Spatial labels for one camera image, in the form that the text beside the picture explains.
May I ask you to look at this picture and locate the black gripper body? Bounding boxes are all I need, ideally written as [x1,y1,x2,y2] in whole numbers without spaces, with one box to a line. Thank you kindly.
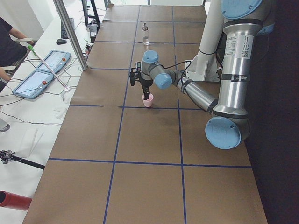
[139,78,153,91]

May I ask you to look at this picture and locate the pink plastic cup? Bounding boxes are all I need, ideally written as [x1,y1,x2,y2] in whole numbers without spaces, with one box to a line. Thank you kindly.
[142,93,154,108]

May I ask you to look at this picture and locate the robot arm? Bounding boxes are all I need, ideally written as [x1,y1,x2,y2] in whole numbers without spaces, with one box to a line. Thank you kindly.
[130,0,276,150]

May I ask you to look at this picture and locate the silver digital kitchen scale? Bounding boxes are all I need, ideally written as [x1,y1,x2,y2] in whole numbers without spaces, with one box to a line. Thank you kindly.
[135,61,142,70]

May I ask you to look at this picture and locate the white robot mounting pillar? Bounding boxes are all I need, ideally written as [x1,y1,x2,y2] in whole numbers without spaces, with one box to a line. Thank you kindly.
[186,0,224,82]

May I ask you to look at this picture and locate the black power adapter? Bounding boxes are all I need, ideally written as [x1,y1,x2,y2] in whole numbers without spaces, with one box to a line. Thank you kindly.
[89,24,99,43]

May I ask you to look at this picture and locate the far teach pendant tablet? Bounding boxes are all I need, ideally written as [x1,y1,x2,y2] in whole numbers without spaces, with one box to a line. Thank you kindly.
[44,50,71,74]

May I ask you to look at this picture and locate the teach pendant tablet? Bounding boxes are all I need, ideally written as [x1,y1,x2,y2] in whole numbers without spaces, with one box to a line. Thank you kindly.
[12,70,54,99]
[44,50,71,74]

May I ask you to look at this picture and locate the black computer mouse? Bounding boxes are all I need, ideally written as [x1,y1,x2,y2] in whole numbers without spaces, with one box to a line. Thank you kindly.
[56,39,67,45]

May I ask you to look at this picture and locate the near teach pendant tablet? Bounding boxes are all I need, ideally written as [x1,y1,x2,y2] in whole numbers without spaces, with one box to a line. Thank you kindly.
[12,70,54,99]

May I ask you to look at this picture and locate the person in black shirt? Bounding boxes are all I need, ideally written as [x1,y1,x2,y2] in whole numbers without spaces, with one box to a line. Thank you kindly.
[0,18,30,82]

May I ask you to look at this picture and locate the black tripod leg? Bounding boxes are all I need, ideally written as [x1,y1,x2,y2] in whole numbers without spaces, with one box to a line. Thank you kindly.
[0,150,45,170]

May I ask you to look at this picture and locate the red cylinder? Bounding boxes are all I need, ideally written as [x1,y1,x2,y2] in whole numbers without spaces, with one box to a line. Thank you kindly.
[0,191,32,210]

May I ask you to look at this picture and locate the aluminium frame post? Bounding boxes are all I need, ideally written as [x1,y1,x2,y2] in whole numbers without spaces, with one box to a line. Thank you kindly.
[53,0,88,71]

